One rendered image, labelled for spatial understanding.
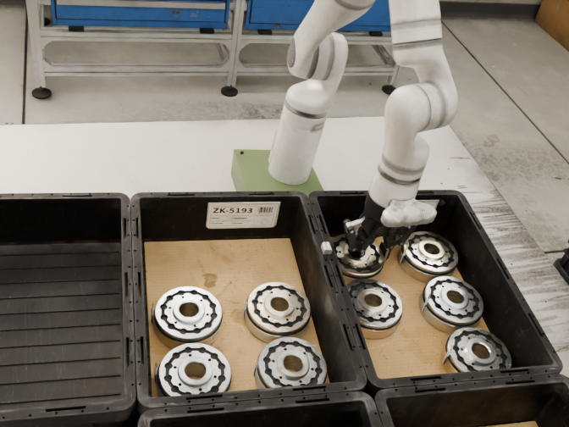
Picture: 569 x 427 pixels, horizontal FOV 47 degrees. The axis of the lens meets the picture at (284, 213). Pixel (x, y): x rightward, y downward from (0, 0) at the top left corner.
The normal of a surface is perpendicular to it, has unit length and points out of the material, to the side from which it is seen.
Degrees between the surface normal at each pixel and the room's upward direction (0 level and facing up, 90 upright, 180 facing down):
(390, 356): 0
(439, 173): 0
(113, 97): 0
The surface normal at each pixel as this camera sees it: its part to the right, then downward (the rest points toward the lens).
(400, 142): -0.74, 0.55
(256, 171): 0.21, -0.75
